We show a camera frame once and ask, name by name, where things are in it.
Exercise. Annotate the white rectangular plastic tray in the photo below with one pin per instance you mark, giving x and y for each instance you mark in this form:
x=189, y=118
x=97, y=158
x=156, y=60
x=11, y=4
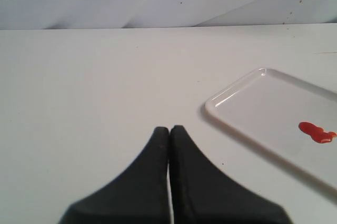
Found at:
x=266, y=106

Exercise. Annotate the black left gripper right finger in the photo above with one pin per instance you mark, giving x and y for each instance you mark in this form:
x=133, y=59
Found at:
x=201, y=193

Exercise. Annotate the red sauce blob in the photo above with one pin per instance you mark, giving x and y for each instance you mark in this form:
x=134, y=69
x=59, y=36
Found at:
x=317, y=134

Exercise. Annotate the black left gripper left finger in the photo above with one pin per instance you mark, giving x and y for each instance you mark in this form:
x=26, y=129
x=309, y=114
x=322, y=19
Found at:
x=138, y=195

